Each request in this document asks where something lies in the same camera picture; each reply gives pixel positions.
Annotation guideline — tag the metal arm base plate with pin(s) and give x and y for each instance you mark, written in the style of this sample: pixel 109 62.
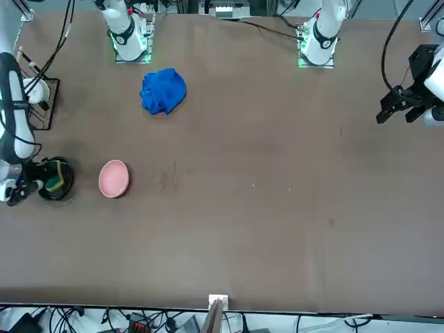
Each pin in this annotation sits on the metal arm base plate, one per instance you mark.
pixel 147 41
pixel 329 64

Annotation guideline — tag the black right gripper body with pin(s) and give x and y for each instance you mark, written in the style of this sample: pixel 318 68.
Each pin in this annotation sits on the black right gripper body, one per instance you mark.
pixel 33 171

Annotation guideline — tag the green and yellow sponge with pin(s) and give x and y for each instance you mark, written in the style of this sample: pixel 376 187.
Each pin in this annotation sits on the green and yellow sponge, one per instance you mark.
pixel 55 180

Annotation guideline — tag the black mount box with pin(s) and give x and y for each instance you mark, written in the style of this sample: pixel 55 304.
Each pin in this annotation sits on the black mount box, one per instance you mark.
pixel 423 62

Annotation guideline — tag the pink bowl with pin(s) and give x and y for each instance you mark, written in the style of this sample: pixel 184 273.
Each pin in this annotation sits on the pink bowl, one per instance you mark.
pixel 112 178

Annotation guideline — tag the aluminium frame post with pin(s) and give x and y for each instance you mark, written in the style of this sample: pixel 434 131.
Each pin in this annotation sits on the aluminium frame post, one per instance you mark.
pixel 214 315

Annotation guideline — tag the white mug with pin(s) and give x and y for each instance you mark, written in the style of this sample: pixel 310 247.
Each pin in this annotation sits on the white mug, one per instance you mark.
pixel 39 91

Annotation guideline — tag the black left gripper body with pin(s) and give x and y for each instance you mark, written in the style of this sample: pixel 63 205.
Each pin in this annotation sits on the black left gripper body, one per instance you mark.
pixel 414 97

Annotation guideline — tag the blue cloth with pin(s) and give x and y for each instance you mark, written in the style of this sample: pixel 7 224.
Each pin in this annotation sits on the blue cloth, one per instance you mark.
pixel 163 92

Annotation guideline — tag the orange and black converter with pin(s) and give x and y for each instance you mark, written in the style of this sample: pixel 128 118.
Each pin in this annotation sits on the orange and black converter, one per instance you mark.
pixel 140 322

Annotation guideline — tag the black wrist camera silver lens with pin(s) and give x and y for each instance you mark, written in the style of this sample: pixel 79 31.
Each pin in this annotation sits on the black wrist camera silver lens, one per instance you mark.
pixel 22 194
pixel 431 118

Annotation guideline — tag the aluminium corner bracket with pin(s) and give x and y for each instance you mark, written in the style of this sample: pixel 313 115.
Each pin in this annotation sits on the aluminium corner bracket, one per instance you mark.
pixel 27 14
pixel 428 21

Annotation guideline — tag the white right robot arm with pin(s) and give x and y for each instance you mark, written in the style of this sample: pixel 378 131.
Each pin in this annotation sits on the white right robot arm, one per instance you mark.
pixel 125 41

